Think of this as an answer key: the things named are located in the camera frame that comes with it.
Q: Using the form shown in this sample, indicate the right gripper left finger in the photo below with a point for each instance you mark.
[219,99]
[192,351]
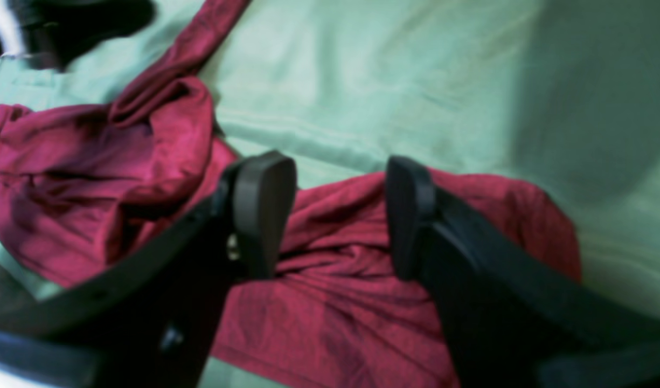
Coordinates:
[150,320]

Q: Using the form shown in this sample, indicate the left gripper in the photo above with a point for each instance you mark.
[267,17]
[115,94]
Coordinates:
[49,35]

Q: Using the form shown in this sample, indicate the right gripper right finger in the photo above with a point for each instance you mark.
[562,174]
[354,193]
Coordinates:
[508,319]

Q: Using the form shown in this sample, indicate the red long-sleeve T-shirt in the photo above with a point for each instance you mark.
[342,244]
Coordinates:
[90,158]

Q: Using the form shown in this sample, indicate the green table cloth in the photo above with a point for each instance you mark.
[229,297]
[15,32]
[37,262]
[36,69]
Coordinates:
[564,94]

